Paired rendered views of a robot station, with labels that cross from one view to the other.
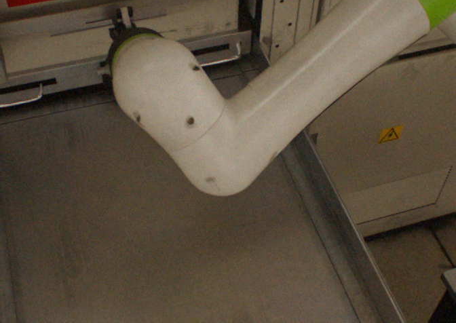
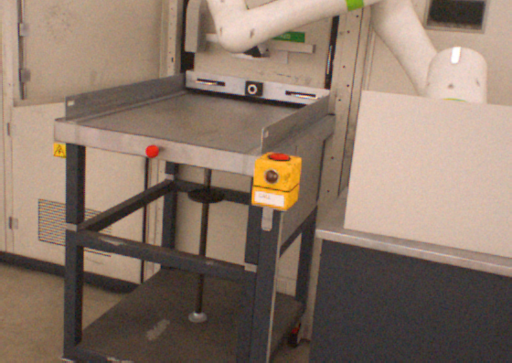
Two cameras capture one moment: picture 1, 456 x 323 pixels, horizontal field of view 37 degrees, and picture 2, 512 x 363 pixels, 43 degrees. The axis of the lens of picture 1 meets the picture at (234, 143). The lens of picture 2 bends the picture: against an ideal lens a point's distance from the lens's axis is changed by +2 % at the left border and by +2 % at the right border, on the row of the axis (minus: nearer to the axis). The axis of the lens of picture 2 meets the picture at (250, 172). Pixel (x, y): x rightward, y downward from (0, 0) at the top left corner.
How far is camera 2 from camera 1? 1.57 m
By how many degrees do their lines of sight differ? 46
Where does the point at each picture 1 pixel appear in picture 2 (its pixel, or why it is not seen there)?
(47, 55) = (226, 69)
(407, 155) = not seen: hidden behind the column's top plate
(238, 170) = (232, 26)
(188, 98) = not seen: outside the picture
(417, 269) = not seen: outside the picture
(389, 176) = not seen: hidden behind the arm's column
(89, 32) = (248, 61)
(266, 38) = (333, 90)
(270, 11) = (337, 72)
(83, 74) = (238, 85)
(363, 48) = not seen: outside the picture
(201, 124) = (226, 2)
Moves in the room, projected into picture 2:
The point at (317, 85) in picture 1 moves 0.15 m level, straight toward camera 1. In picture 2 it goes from (282, 4) to (239, 1)
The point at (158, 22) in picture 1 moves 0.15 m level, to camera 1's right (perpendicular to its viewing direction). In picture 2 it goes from (282, 67) to (317, 73)
